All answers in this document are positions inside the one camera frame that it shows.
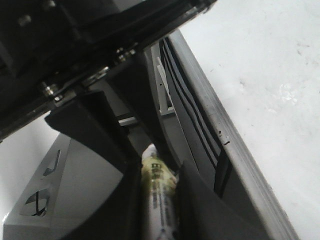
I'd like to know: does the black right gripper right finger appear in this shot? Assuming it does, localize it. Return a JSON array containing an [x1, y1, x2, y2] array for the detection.
[[177, 160, 270, 240]]

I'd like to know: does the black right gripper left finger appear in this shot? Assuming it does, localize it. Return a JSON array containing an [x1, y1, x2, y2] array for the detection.
[[45, 90, 142, 240]]

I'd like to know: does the white whiteboard marker with tape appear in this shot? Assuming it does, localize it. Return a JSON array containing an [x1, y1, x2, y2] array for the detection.
[[141, 144, 179, 240]]

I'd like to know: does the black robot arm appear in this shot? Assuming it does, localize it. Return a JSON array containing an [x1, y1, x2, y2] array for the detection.
[[0, 0, 267, 240]]

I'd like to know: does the white whiteboard with aluminium frame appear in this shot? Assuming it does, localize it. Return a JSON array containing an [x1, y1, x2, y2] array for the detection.
[[169, 0, 320, 240]]

